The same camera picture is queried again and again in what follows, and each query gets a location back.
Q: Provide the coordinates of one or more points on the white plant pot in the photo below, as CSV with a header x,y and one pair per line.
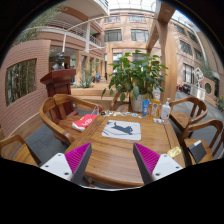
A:
x,y
136,102

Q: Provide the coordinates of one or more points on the yellow bottle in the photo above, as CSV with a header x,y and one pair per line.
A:
x,y
155,108

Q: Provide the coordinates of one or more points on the wooden pillar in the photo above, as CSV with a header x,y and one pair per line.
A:
x,y
160,30

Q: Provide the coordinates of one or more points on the wooden armchair left of table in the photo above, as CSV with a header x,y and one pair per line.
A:
x,y
64,130

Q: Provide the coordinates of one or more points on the dark red wooden pedestal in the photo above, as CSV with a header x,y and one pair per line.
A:
x,y
57,82

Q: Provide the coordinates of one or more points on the dark bust statue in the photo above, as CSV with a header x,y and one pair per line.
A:
x,y
59,62

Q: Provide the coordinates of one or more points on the blue tube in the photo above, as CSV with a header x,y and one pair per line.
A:
x,y
145,106

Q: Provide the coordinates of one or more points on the black item on chair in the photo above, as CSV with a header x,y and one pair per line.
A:
x,y
197,150

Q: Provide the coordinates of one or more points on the gold foil packet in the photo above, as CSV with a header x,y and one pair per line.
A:
x,y
174,152

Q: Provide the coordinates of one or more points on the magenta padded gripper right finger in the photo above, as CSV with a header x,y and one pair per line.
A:
x,y
153,166

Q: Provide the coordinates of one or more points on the green potted plant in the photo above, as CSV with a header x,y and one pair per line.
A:
x,y
136,77

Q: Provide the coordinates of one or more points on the wooden armchair far right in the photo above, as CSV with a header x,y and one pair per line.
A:
x,y
181,119

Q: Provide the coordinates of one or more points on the white pump bottle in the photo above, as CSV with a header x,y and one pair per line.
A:
x,y
165,111

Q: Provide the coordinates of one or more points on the wooden chair near left corner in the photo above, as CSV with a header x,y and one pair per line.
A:
x,y
16,149

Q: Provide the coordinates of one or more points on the wooden armchair near right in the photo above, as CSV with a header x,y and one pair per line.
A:
x,y
211,148

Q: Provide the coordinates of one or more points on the white sculpture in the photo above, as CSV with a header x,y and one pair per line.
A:
x,y
196,90

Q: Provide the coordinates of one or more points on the red and white packet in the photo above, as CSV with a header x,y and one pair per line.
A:
x,y
84,122

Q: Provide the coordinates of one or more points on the grey mouse pad with cat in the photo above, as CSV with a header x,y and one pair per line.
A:
x,y
122,130

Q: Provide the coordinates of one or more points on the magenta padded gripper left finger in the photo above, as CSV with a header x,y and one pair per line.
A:
x,y
70,166

